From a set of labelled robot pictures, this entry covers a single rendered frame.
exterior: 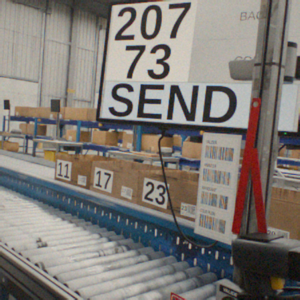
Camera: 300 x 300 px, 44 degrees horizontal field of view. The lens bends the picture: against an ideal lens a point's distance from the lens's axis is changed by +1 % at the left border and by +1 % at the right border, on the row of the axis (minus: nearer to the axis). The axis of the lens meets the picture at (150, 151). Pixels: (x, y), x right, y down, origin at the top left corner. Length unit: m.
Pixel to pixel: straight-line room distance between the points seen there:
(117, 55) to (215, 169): 0.40
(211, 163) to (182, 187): 0.86
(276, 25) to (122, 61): 0.40
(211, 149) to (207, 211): 0.12
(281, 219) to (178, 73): 0.67
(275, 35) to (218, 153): 0.22
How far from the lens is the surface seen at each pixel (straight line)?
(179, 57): 0.87
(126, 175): 1.83
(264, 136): 0.66
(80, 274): 1.34
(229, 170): 0.69
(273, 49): 0.68
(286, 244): 0.60
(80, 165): 2.16
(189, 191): 1.54
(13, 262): 1.46
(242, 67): 0.81
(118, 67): 0.94
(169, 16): 0.91
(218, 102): 0.81
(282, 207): 1.32
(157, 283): 1.30
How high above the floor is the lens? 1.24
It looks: 3 degrees down
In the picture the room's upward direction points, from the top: 5 degrees clockwise
